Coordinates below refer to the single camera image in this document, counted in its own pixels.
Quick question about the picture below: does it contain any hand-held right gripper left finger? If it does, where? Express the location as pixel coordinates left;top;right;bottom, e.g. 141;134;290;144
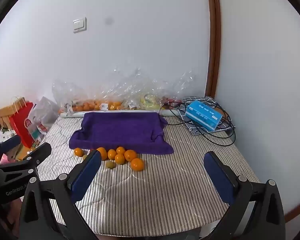
19;150;102;240

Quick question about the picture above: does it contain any grey plastic bag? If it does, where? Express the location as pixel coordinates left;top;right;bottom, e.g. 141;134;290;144
27;96;60;143

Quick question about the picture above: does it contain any red paper shopping bag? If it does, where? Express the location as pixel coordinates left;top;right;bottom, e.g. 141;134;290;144
9;96;40;148

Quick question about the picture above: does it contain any clear bag of mandarins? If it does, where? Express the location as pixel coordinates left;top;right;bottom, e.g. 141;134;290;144
52;79;93;113
91;67;127;112

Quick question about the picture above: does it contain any black-and-white patterned bag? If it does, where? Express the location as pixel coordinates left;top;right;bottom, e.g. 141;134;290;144
177;96;237;136

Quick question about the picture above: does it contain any striped quilted mattress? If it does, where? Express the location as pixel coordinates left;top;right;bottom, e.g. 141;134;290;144
35;115;262;238

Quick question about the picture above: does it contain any brown wooden door frame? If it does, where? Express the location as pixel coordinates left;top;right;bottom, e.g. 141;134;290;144
204;0;222;98

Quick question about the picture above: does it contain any pink cloth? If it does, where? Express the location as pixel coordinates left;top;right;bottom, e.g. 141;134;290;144
1;152;18;164

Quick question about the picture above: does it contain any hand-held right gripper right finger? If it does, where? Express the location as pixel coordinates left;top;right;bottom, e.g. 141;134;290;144
200;151;287;240

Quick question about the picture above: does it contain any wooden bed frame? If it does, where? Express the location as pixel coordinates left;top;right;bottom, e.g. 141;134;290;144
0;104;25;130

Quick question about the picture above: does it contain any black cable bundle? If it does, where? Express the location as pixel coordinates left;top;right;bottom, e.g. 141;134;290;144
159;97;237;146

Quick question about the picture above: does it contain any white spotted cloth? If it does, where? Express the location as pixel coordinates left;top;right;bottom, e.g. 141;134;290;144
0;127;17;144

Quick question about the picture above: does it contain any brown wooden baseboard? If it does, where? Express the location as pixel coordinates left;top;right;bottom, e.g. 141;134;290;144
284;187;300;223

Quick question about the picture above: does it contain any blue tissue box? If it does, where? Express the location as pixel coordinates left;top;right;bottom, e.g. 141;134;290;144
185;100;223;132

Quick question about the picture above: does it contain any clear bag of red fruit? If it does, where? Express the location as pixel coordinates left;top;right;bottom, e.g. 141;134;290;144
160;71;197;108

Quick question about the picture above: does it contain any white light switch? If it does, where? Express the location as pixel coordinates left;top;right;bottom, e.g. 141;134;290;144
73;17;87;33

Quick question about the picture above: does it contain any clear bag of yellow fruit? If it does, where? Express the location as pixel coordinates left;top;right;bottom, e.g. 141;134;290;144
124;67;165;110

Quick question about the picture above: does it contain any purple towel-lined tray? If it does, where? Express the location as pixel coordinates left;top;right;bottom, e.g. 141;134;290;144
69;112;175;155

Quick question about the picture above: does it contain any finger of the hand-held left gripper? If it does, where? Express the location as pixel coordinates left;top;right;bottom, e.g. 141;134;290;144
0;142;52;180
0;134;22;164

